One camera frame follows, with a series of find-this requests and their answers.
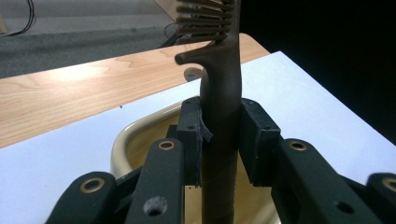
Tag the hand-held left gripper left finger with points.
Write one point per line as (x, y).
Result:
(188, 137)

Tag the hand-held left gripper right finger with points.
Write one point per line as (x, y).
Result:
(260, 146)

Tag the white table sheet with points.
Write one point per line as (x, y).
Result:
(311, 102)

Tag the grey round table grommet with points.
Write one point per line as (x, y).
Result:
(191, 74)

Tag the black slotted spatula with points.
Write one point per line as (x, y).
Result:
(221, 93)

